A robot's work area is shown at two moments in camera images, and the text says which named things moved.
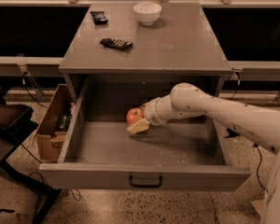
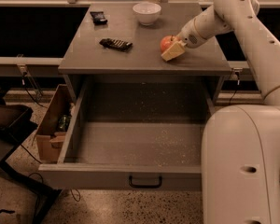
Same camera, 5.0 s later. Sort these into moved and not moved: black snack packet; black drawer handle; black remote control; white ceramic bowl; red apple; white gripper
Moved: white gripper; red apple
Not moved: black remote control; black snack packet; black drawer handle; white ceramic bowl
